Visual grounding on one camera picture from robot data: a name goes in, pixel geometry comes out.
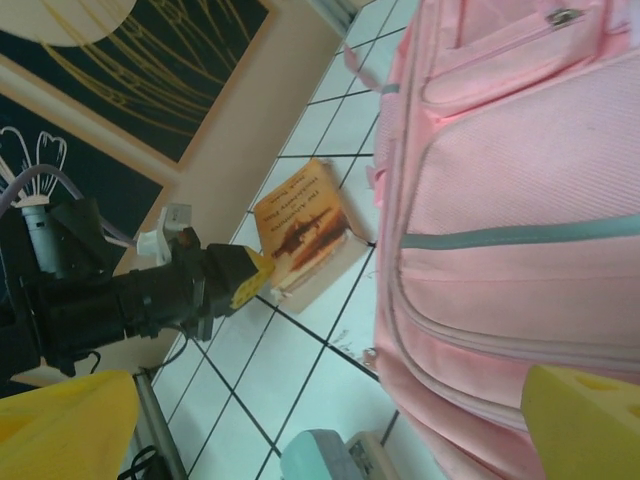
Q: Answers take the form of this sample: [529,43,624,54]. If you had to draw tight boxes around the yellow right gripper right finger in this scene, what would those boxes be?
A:
[521,363,640,480]

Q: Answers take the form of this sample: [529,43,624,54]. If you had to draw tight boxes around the teal pencil case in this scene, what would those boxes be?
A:
[278,427,397,480]

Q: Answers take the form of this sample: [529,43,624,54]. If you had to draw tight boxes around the black left camera cable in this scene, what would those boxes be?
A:
[144,327,194,374]

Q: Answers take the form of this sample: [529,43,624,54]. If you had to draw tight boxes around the aluminium side rail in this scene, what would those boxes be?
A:
[132,366,184,480]

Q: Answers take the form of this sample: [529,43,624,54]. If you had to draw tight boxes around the brown paperback book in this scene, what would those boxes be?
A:
[252,158,372,316]

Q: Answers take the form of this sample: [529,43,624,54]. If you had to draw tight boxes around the lavender left arm cable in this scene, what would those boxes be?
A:
[0,164,139,247]

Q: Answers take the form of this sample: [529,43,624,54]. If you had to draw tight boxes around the pink school backpack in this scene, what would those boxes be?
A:
[343,0,640,480]

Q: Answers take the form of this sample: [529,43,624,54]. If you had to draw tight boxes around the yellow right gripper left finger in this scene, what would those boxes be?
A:
[0,369,140,480]

